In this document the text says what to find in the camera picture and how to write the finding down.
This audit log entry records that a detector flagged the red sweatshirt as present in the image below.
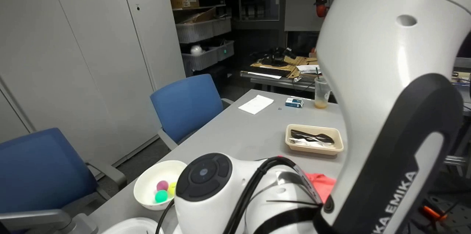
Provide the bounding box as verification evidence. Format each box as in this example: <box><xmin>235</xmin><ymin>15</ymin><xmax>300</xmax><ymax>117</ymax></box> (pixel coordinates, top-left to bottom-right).
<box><xmin>305</xmin><ymin>173</ymin><xmax>337</xmax><ymax>203</ymax></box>

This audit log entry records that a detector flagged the white cabinet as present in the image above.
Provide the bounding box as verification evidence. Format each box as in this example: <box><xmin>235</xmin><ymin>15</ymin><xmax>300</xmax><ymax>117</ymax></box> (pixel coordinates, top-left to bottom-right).
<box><xmin>0</xmin><ymin>0</ymin><xmax>186</xmax><ymax>176</ymax></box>

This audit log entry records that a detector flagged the white paper sheet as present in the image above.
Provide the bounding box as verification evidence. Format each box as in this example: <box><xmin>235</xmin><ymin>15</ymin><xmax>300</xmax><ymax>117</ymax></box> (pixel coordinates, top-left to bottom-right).
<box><xmin>238</xmin><ymin>95</ymin><xmax>275</xmax><ymax>115</ymax></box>

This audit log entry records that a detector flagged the white bowl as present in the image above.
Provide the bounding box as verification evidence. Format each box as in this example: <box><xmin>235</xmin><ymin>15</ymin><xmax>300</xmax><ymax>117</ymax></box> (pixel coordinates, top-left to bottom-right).
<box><xmin>133</xmin><ymin>160</ymin><xmax>188</xmax><ymax>211</ymax></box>

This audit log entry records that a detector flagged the blue office chair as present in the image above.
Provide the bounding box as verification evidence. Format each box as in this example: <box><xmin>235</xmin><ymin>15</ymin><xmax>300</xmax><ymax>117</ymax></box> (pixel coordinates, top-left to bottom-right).
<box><xmin>150</xmin><ymin>74</ymin><xmax>234</xmax><ymax>150</ymax></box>
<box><xmin>0</xmin><ymin>128</ymin><xmax>128</xmax><ymax>234</ymax></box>

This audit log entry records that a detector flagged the cluttered background table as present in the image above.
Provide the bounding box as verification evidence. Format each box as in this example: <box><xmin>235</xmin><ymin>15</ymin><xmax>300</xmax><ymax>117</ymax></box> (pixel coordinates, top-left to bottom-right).
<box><xmin>240</xmin><ymin>47</ymin><xmax>321</xmax><ymax>93</ymax></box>

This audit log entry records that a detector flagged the beige food tray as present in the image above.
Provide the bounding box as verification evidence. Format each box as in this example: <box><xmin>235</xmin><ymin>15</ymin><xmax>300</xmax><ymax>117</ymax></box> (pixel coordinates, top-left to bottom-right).
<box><xmin>285</xmin><ymin>124</ymin><xmax>344</xmax><ymax>156</ymax></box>

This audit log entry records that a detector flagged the white plate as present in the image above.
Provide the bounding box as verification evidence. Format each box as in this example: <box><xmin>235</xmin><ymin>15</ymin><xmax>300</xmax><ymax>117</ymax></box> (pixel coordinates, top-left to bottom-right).
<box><xmin>101</xmin><ymin>217</ymin><xmax>165</xmax><ymax>234</ymax></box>

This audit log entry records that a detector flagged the shelf with bins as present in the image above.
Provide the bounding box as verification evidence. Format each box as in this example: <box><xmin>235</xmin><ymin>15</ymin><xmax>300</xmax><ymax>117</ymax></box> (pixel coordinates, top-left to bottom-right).
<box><xmin>164</xmin><ymin>0</ymin><xmax>235</xmax><ymax>77</ymax></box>

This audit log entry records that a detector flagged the clear plastic cup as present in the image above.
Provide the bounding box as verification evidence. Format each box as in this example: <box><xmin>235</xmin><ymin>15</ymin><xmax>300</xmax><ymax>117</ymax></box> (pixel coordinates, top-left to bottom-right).
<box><xmin>314</xmin><ymin>77</ymin><xmax>331</xmax><ymax>109</ymax></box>

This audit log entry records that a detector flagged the black plastic cutlery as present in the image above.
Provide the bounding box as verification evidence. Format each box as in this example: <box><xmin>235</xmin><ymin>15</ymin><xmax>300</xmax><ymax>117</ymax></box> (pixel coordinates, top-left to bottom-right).
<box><xmin>290</xmin><ymin>130</ymin><xmax>335</xmax><ymax>145</ymax></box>

